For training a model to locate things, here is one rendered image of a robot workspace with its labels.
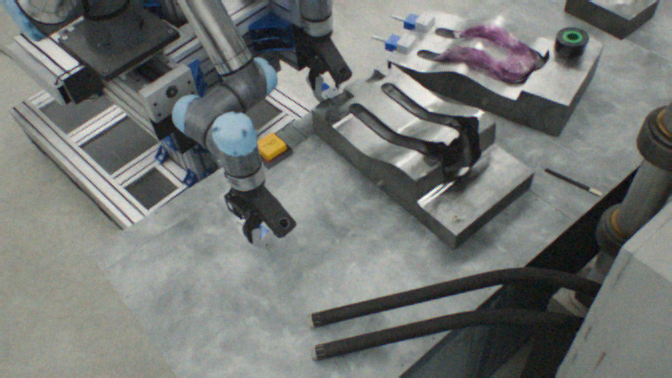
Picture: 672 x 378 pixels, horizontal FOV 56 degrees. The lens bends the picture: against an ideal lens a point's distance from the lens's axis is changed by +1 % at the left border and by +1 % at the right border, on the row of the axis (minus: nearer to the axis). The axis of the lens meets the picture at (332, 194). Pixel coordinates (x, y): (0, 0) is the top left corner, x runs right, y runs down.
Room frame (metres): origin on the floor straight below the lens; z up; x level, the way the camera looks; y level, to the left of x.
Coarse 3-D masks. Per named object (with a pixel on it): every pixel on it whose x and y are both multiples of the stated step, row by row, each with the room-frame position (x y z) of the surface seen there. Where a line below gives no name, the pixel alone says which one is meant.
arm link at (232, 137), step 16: (224, 128) 0.82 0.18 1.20; (240, 128) 0.81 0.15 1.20; (208, 144) 0.83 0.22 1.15; (224, 144) 0.79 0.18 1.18; (240, 144) 0.79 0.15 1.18; (256, 144) 0.82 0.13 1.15; (224, 160) 0.80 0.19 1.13; (240, 160) 0.79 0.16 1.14; (256, 160) 0.81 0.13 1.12; (240, 176) 0.79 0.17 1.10
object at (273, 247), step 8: (240, 224) 0.88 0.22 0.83; (264, 232) 0.84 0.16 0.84; (272, 232) 0.83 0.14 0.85; (264, 240) 0.81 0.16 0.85; (272, 240) 0.80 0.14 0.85; (280, 240) 0.80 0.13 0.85; (264, 248) 0.79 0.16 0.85; (272, 248) 0.79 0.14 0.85; (280, 248) 0.80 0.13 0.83; (264, 256) 0.79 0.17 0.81; (272, 256) 0.78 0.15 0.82
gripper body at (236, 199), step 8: (264, 184) 0.81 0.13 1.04; (232, 192) 0.85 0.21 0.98; (240, 192) 0.79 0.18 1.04; (248, 192) 0.79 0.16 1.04; (256, 192) 0.80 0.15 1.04; (232, 200) 0.83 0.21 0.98; (240, 200) 0.82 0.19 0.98; (232, 208) 0.83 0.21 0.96; (240, 208) 0.80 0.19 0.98; (248, 208) 0.80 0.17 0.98; (240, 216) 0.82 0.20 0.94; (248, 216) 0.79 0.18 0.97; (256, 216) 0.79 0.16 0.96; (256, 224) 0.79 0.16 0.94
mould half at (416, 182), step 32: (384, 64) 1.30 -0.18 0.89; (384, 96) 1.18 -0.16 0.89; (416, 96) 1.17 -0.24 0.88; (320, 128) 1.14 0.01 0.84; (352, 128) 1.09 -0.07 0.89; (416, 128) 1.05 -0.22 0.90; (448, 128) 1.00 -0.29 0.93; (480, 128) 0.99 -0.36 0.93; (352, 160) 1.04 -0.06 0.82; (384, 160) 0.95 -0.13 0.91; (416, 160) 0.92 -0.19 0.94; (480, 160) 0.96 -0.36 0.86; (512, 160) 0.95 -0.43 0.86; (416, 192) 0.86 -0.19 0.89; (448, 192) 0.87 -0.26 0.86; (480, 192) 0.86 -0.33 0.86; (512, 192) 0.86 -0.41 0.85; (448, 224) 0.79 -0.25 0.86; (480, 224) 0.80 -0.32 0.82
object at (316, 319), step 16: (432, 288) 0.62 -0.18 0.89; (448, 288) 0.61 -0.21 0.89; (464, 288) 0.61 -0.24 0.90; (480, 288) 0.60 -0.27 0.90; (352, 304) 0.63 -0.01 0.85; (368, 304) 0.62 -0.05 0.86; (384, 304) 0.61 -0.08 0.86; (400, 304) 0.61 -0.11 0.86; (320, 320) 0.61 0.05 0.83; (336, 320) 0.60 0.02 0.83
